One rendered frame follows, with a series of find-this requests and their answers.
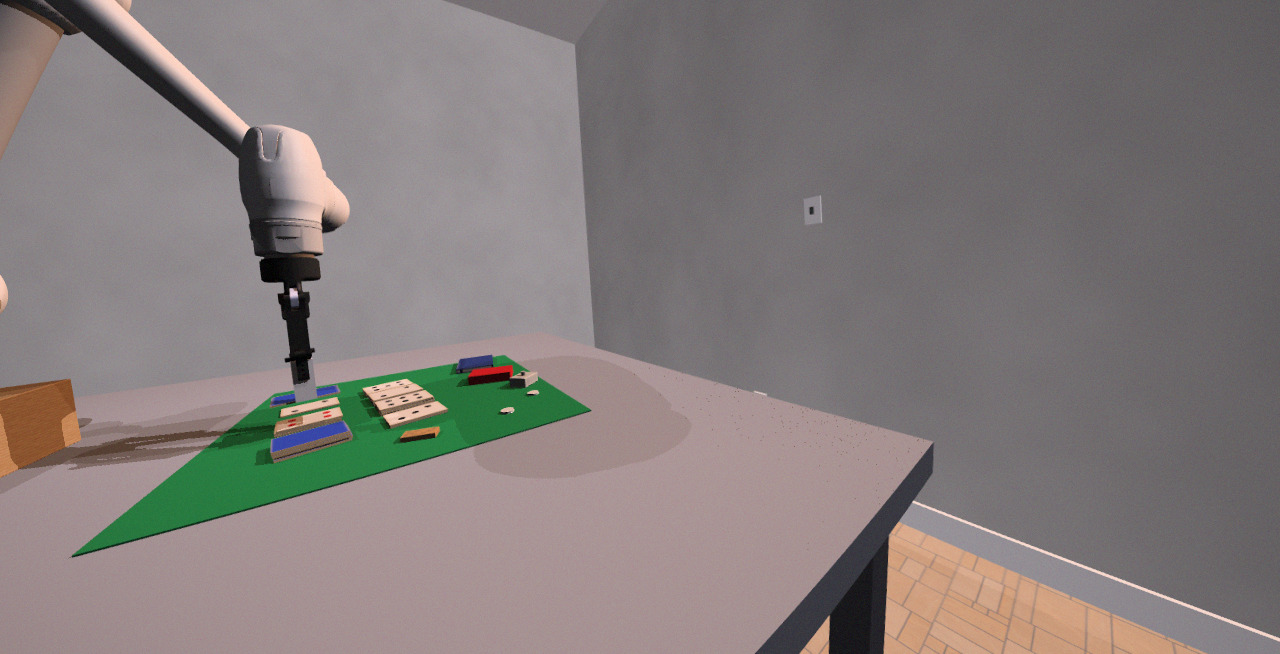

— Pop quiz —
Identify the green felt mat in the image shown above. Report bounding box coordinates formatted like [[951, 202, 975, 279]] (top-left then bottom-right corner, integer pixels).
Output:
[[72, 363, 591, 558]]

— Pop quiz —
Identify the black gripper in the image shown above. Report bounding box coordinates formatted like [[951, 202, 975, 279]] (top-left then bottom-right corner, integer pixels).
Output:
[[259, 257, 321, 403]]

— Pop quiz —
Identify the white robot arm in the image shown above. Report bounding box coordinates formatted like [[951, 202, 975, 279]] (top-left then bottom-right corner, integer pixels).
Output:
[[0, 0, 349, 259]]

